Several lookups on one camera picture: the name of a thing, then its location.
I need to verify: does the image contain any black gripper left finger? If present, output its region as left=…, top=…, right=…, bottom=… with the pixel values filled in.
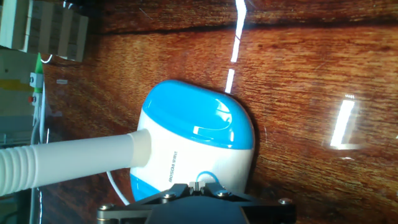
left=96, top=182, right=198, bottom=224

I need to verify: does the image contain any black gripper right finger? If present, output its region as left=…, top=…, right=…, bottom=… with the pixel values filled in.
left=197, top=182, right=297, bottom=224

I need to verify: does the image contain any blue and white desk lamp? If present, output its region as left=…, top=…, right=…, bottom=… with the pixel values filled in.
left=0, top=79, right=256, bottom=203

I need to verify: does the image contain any glossy brown wooden board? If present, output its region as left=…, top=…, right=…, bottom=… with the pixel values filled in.
left=40, top=0, right=398, bottom=224

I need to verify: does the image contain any pale panel with buttons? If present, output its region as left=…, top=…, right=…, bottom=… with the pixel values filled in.
left=0, top=49, right=46, bottom=147

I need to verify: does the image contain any thin white lamp cable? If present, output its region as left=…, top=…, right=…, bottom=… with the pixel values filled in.
left=105, top=170, right=131, bottom=206

